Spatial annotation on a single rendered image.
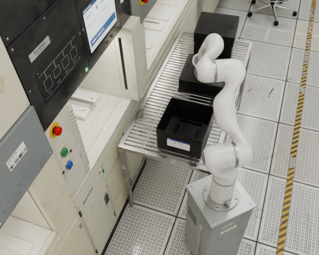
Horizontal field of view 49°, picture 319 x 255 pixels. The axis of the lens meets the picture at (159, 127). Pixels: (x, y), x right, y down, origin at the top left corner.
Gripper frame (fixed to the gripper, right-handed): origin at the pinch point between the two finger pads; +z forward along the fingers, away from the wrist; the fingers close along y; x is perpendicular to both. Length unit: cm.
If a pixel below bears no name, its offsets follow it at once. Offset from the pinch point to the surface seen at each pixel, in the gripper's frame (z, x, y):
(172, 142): -31, 49, 6
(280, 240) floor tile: 30, 108, -74
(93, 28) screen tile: -83, 0, 41
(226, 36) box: 19.2, -24.9, -7.9
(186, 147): -30, 50, -2
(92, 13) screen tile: -87, -6, 41
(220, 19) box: 33, -39, 0
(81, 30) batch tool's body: -93, 3, 42
